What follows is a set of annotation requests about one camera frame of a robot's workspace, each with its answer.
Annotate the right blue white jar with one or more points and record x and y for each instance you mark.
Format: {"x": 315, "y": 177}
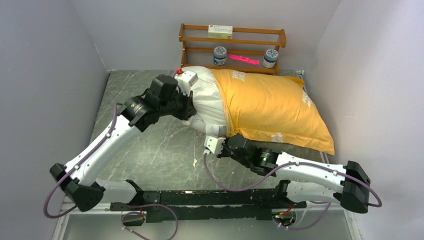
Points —
{"x": 270, "y": 58}

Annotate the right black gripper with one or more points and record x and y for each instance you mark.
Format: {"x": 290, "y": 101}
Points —
{"x": 222, "y": 153}

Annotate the white green cardboard box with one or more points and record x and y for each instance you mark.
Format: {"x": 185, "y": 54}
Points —
{"x": 220, "y": 31}

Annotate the blue white jar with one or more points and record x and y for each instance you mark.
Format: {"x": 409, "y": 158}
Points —
{"x": 219, "y": 55}
{"x": 270, "y": 58}

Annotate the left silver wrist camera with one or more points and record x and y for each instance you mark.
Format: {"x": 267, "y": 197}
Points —
{"x": 185, "y": 80}

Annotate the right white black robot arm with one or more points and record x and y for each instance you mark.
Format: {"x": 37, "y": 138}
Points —
{"x": 303, "y": 180}

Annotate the pink plastic strip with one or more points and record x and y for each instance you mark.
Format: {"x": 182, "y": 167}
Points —
{"x": 244, "y": 59}

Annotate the wooden three-tier shelf rack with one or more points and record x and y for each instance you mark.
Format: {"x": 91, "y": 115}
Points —
{"x": 197, "y": 48}

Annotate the white pillow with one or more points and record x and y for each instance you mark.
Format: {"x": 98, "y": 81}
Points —
{"x": 210, "y": 115}

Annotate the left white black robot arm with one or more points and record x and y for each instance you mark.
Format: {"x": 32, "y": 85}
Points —
{"x": 78, "y": 178}

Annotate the left blue white jar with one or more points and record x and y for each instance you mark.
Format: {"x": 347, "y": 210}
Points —
{"x": 219, "y": 55}

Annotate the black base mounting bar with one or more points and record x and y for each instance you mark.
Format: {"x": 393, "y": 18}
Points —
{"x": 167, "y": 205}

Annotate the orange Mickey Mouse pillowcase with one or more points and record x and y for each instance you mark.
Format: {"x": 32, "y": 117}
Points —
{"x": 271, "y": 108}

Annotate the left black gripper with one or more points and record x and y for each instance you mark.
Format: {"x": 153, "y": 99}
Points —
{"x": 188, "y": 108}

